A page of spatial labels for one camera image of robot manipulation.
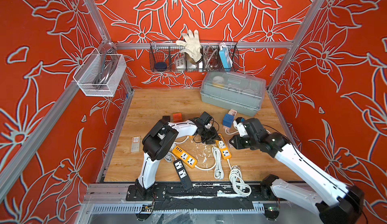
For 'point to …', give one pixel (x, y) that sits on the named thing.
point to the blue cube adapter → (228, 120)
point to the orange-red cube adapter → (177, 117)
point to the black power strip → (184, 175)
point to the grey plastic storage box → (241, 93)
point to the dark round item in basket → (160, 65)
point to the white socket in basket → (180, 63)
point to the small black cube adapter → (167, 118)
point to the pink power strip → (232, 112)
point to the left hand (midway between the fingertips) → (220, 140)
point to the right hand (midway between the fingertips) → (228, 141)
